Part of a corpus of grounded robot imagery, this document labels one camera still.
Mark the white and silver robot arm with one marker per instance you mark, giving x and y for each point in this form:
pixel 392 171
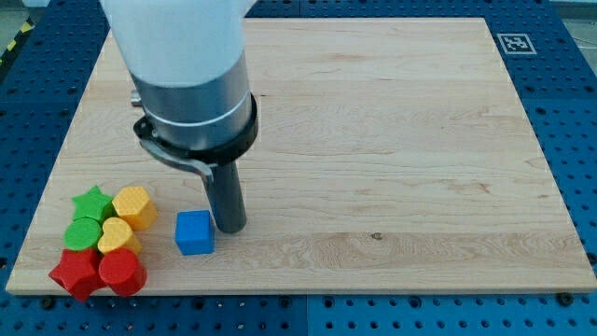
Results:
pixel 186 58

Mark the green cylinder block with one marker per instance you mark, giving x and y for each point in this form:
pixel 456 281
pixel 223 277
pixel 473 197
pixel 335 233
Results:
pixel 82 234

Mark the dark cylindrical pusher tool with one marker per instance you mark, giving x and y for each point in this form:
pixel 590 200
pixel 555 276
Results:
pixel 225 196

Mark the yellow hexagon block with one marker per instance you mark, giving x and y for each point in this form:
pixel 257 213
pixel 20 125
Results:
pixel 134 205

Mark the white fiducial marker tag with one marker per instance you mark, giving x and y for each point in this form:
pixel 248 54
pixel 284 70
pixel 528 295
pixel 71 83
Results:
pixel 516 44

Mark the yellow heart block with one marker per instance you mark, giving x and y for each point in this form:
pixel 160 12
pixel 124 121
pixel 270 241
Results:
pixel 117 233

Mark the red cylinder block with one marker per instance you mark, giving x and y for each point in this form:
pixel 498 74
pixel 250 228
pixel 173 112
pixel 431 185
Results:
pixel 123 272

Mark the red star block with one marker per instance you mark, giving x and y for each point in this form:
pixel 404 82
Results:
pixel 78 273

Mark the blue cube block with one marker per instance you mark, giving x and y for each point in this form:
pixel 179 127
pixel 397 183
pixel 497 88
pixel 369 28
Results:
pixel 194 232

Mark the wooden board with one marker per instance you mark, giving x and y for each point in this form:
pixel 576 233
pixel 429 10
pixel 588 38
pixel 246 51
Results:
pixel 393 156

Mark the green star block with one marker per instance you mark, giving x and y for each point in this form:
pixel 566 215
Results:
pixel 93 204

